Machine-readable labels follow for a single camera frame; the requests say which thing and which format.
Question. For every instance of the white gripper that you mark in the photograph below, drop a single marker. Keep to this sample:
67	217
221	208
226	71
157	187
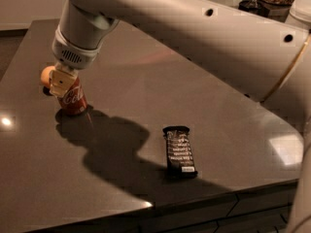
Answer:
74	54

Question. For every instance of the red coke can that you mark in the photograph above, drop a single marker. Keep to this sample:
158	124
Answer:
74	102

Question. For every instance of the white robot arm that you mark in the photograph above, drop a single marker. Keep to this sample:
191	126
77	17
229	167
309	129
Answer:
268	60

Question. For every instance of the black rxbar chocolate wrapper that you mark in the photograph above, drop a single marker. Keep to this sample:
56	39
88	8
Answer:
179	157

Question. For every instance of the orange fruit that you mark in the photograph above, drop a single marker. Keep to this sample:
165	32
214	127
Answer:
45	76

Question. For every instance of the dark metal box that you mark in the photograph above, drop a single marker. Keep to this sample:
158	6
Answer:
260	8

